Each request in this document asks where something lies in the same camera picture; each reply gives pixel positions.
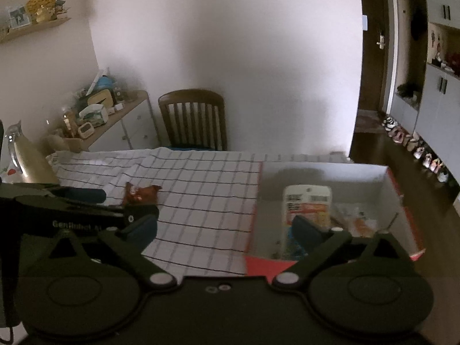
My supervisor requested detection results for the brown snack packet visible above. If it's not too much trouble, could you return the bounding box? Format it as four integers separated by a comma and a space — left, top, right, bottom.
122, 182, 161, 206

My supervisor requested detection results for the white red printed snack packet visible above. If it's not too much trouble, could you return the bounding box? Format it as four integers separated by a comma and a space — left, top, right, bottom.
280, 185, 332, 260

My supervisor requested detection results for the white noodle snack packet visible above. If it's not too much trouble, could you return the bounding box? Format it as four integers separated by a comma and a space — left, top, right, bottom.
332, 203, 380, 237

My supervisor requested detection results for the silver gold kettle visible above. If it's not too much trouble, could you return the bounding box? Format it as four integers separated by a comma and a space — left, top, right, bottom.
5, 121, 59, 184

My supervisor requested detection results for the white digital clock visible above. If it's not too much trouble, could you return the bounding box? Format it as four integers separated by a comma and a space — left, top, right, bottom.
77, 122, 94, 139

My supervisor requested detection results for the white black grid tablecloth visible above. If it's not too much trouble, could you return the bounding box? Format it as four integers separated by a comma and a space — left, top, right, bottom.
47, 147, 349, 279

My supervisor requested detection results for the red cardboard box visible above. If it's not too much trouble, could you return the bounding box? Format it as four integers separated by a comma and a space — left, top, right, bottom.
245, 162, 425, 280

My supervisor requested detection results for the white wooden sideboard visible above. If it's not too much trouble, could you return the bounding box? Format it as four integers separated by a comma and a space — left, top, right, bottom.
43, 89, 161, 154

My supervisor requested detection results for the dark wooden chair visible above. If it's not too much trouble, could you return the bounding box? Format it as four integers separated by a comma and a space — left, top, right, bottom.
158, 89, 228, 151

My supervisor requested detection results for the row of shoes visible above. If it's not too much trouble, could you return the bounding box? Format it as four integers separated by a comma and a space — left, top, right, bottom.
381, 114, 451, 184

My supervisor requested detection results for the dark entrance door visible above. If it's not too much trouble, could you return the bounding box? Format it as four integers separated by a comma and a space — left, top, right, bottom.
356, 0, 391, 123

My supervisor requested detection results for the white storage cabinet wall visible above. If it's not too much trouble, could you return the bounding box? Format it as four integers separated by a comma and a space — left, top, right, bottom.
390, 0, 459, 195

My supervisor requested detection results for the wooden wall shelf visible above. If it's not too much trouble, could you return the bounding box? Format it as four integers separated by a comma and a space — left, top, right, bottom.
0, 18, 70, 44

